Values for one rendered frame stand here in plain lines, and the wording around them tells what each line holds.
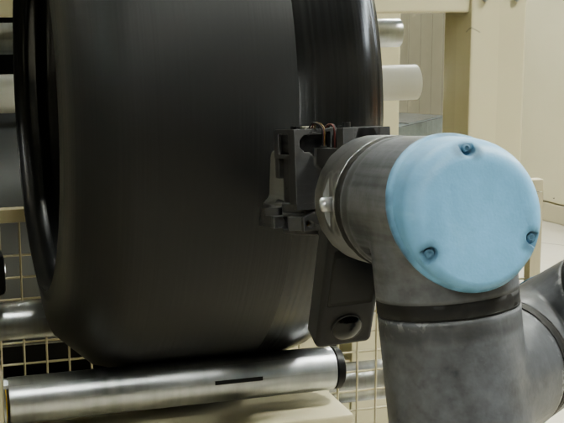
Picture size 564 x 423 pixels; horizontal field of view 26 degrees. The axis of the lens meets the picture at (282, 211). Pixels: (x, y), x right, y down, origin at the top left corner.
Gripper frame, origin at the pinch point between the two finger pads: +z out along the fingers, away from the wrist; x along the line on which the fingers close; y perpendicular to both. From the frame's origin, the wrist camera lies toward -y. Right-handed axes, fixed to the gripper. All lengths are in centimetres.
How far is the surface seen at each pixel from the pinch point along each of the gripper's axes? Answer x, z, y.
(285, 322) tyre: -2.9, 10.2, -11.6
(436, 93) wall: -379, 782, 23
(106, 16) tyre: 14.5, 1.8, 17.1
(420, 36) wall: -357, 758, 67
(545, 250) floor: -265, 418, -60
